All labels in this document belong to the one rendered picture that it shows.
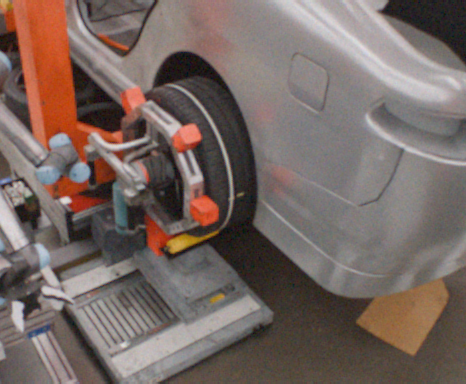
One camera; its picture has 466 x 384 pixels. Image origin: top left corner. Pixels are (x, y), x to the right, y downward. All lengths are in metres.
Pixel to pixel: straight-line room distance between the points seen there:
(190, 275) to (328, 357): 0.75
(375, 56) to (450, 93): 0.22
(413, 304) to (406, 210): 1.49
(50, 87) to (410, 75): 1.49
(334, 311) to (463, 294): 0.71
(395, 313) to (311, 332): 0.46
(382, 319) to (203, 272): 0.93
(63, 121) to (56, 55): 0.32
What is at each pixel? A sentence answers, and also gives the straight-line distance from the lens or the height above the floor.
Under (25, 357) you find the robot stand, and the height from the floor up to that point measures 0.21.
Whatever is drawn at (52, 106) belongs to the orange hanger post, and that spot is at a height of 1.03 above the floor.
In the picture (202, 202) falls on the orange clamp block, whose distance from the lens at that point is 2.38.
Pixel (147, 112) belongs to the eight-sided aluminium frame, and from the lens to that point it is 2.47.
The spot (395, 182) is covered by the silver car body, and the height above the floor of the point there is 1.31.
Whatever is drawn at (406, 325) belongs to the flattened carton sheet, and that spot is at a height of 0.01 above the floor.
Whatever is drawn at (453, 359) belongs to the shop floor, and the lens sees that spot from 3.26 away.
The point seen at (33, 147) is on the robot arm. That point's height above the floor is 1.17.
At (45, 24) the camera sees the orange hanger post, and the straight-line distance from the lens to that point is 2.57.
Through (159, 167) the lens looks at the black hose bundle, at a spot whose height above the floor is 1.02.
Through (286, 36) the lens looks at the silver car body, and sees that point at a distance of 2.03.
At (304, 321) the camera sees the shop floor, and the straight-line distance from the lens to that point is 3.18.
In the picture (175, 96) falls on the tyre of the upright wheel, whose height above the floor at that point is 1.18.
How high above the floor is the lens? 2.40
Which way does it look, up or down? 40 degrees down
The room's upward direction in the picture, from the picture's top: straight up
